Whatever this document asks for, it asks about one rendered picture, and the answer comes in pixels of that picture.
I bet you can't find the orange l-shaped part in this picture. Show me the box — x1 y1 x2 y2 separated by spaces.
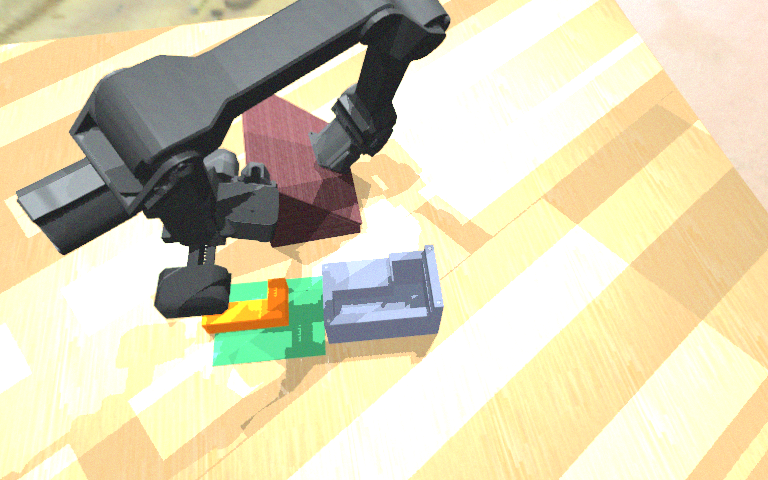
202 278 289 334

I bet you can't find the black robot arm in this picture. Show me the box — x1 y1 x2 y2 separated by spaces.
16 0 452 255

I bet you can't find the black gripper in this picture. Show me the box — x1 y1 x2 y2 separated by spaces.
143 149 239 320

